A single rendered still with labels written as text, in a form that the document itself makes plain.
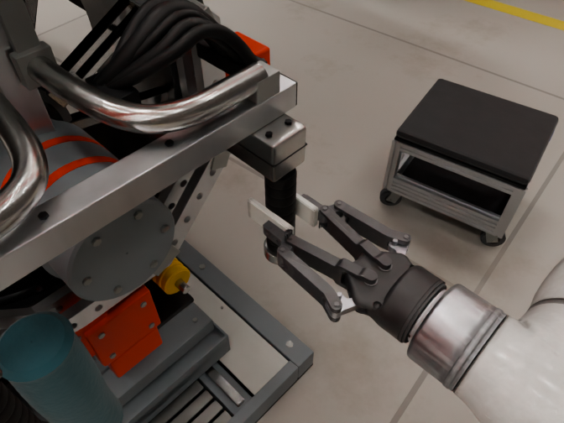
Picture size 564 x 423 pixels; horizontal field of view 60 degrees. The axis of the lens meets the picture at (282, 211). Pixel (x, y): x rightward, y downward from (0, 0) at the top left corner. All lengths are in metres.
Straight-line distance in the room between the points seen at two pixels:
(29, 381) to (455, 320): 0.46
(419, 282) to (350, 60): 2.06
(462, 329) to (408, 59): 2.16
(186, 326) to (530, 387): 0.88
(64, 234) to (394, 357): 1.14
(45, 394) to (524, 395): 0.51
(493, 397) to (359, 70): 2.07
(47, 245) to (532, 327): 0.41
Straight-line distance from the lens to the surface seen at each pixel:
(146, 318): 0.90
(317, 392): 1.37
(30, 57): 0.55
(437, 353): 0.48
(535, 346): 0.48
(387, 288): 0.52
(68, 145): 0.59
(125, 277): 0.57
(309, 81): 2.32
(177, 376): 1.24
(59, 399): 0.69
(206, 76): 0.70
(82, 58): 0.72
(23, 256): 0.41
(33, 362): 0.64
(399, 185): 1.64
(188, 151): 0.45
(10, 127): 0.46
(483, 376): 0.47
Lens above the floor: 1.26
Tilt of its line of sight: 48 degrees down
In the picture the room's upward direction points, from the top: straight up
